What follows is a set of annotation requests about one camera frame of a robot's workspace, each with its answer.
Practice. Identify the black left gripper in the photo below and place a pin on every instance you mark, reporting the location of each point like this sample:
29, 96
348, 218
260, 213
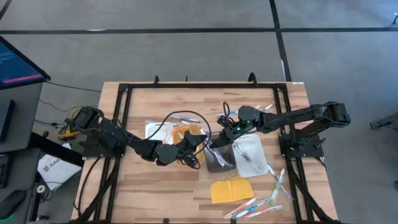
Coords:
186, 146

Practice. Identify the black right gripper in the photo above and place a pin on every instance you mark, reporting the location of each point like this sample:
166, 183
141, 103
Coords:
233, 130

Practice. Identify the green toothbrush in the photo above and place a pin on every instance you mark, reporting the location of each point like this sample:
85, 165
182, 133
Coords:
179, 136
276, 186

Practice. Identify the orange toothbrush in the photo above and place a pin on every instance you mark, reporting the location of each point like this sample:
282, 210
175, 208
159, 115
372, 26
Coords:
161, 138
240, 208

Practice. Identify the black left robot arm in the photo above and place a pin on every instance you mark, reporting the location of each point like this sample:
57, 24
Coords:
105, 137

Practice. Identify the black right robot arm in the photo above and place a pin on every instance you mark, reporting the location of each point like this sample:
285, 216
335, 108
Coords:
295, 118

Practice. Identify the grey translucent plastic bin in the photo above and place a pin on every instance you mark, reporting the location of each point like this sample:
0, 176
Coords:
211, 165

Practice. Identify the orange plastic bin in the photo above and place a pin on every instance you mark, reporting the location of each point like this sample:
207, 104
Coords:
177, 155

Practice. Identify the white plastic bin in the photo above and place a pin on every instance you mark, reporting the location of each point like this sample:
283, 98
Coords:
258, 143
152, 132

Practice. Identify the yellow folded cloth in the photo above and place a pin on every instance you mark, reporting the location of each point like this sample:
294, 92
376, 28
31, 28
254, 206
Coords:
231, 190

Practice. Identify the white printed paper sheet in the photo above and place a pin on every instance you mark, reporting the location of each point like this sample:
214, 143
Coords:
57, 171

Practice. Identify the black floor stand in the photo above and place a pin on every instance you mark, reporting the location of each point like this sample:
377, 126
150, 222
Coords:
377, 124

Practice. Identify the white tape roll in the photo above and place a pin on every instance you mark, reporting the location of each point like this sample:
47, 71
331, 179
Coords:
38, 188

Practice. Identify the grey desk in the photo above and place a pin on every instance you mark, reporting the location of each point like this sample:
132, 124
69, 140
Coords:
26, 124

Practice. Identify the blue-screen monitor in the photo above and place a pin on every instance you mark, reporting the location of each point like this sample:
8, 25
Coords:
15, 67

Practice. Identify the black computer mouse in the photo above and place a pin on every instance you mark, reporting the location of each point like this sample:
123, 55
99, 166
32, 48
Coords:
12, 203

